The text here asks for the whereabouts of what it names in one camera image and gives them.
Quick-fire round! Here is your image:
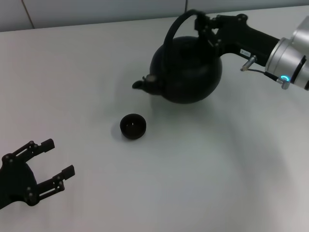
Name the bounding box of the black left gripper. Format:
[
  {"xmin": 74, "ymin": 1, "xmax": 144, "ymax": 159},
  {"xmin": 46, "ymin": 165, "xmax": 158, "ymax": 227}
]
[{"xmin": 0, "ymin": 138, "xmax": 76, "ymax": 210}]

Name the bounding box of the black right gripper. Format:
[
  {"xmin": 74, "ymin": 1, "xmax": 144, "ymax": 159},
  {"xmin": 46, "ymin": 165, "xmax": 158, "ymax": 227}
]
[{"xmin": 194, "ymin": 14, "xmax": 282, "ymax": 67}]

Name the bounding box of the right gripper cable with plug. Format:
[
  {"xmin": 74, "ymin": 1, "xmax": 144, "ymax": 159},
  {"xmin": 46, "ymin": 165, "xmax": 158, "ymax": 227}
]
[{"xmin": 240, "ymin": 55, "xmax": 283, "ymax": 83}]

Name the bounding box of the dark brown teacup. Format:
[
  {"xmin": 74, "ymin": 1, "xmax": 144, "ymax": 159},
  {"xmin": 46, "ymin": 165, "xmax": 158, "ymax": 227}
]
[{"xmin": 119, "ymin": 113, "xmax": 147, "ymax": 140}]

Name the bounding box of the black round teapot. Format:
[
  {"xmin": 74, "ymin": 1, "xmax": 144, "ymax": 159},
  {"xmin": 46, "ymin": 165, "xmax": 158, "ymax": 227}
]
[{"xmin": 132, "ymin": 9, "xmax": 223, "ymax": 104}]

